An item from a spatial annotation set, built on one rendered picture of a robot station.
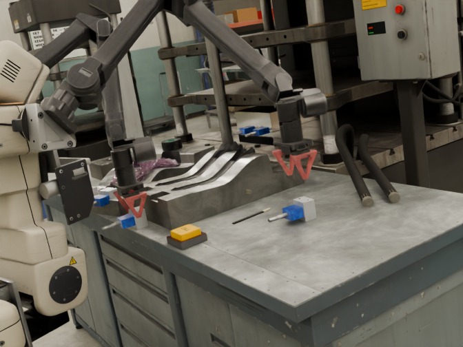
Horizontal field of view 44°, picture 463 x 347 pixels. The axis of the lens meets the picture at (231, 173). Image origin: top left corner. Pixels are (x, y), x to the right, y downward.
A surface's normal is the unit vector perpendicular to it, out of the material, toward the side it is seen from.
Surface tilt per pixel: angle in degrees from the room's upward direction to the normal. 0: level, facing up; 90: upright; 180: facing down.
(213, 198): 90
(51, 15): 90
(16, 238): 82
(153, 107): 90
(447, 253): 90
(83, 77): 52
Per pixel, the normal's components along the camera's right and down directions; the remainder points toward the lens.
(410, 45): -0.82, 0.26
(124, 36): 0.15, -0.41
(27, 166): 0.76, 0.03
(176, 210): 0.55, 0.11
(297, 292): -0.16, -0.96
